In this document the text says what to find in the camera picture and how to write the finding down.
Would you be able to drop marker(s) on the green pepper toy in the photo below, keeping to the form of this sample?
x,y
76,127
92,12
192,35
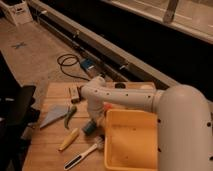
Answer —
x,y
71,111

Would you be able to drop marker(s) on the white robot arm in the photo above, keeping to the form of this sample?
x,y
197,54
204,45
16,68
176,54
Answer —
x,y
185,136

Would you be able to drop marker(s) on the black chair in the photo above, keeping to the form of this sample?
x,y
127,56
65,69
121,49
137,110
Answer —
x,y
16,112

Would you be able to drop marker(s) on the white storage crate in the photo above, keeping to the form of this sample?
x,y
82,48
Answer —
x,y
17,14

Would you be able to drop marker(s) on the white small box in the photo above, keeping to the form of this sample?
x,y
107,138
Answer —
x,y
75,97

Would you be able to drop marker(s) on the yellow plastic bin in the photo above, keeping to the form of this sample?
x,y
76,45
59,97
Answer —
x,y
130,141

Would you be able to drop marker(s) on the grey blue folded cloth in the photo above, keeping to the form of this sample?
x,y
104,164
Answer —
x,y
55,113

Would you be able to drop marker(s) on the blue grey power box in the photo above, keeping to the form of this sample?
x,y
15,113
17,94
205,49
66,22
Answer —
x,y
90,69

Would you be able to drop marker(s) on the blue sponge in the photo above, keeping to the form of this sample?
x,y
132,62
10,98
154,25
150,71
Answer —
x,y
89,128

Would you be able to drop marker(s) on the dark green cup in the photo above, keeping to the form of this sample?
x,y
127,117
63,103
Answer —
x,y
120,85

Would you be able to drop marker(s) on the orange round toy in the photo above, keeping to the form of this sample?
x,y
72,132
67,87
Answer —
x,y
107,107

